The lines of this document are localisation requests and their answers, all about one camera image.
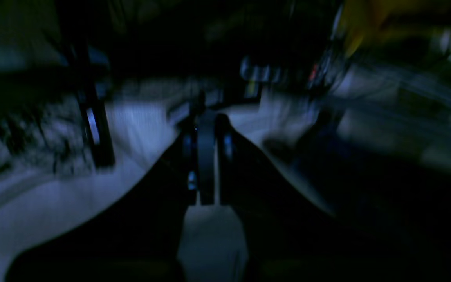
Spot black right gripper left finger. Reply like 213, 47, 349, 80
6, 118, 196, 282

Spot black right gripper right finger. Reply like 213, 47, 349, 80
198, 111, 425, 282

